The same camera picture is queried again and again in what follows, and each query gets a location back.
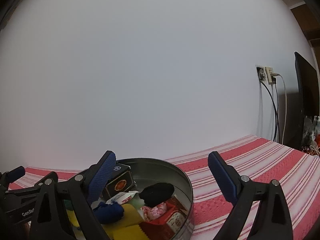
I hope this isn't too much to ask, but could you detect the yellow green sponge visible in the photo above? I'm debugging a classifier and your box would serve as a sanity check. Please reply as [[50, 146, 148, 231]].
[[64, 200, 80, 228], [102, 204, 143, 239]]

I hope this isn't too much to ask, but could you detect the clutter on side desk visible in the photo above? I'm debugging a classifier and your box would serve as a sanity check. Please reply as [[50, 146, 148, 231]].
[[301, 116, 319, 158]]

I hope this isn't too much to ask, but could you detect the blue cloth ball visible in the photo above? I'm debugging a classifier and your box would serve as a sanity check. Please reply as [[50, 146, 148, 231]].
[[93, 202, 124, 225]]

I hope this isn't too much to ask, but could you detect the red white striped tablecloth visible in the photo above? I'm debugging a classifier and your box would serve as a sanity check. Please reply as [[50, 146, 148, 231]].
[[8, 134, 320, 240]]

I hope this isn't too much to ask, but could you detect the black carton box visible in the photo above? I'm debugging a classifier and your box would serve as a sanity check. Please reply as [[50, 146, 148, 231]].
[[102, 164, 135, 200]]

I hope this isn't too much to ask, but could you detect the green tissue pack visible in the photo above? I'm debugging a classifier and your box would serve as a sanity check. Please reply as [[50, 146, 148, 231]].
[[130, 196, 145, 210]]

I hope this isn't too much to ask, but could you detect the pink white wrapped candy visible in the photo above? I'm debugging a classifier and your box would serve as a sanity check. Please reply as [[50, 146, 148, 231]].
[[141, 202, 167, 222]]

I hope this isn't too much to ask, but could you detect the black scrunchie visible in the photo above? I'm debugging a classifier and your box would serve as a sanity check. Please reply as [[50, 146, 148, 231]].
[[139, 183, 175, 207]]

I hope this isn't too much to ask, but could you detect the red snack packet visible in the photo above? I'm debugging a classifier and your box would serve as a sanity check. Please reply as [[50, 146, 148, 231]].
[[139, 195, 189, 239]]

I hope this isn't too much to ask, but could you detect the round metal tin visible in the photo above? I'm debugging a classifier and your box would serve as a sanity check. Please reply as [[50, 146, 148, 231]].
[[113, 158, 194, 239]]

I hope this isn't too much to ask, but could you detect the black monitor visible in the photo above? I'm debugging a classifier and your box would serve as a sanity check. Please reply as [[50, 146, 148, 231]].
[[284, 52, 319, 150]]

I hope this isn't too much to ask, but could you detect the wooden wardrobe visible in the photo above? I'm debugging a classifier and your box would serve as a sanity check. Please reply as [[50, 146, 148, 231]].
[[291, 4, 319, 41]]

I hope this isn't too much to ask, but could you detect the black power cable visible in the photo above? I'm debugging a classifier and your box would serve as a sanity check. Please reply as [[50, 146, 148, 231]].
[[260, 77, 280, 143]]

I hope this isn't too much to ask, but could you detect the white power cable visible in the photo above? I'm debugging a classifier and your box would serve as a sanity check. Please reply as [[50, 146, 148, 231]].
[[273, 73, 287, 145]]

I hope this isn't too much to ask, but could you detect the wall power socket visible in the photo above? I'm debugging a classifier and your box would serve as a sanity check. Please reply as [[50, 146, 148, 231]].
[[256, 65, 279, 85]]

